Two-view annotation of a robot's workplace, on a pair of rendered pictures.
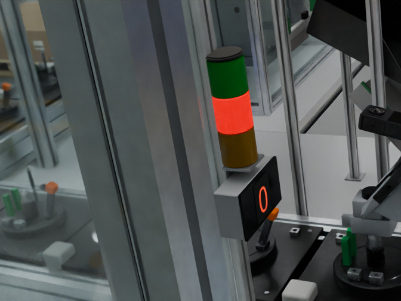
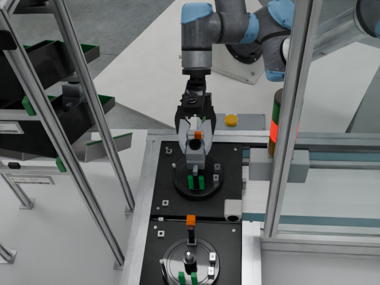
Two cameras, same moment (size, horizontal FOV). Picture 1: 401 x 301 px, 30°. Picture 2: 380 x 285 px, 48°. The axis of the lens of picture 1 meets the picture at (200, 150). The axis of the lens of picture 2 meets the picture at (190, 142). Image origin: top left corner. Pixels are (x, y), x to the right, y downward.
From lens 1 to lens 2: 135 cm
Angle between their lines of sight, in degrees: 84
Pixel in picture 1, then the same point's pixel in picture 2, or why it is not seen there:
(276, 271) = (208, 232)
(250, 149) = not seen: hidden behind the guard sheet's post
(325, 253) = (182, 210)
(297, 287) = (233, 207)
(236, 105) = not seen: hidden behind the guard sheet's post
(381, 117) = (199, 98)
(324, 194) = (36, 273)
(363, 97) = (91, 151)
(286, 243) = (174, 237)
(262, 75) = not seen: outside the picture
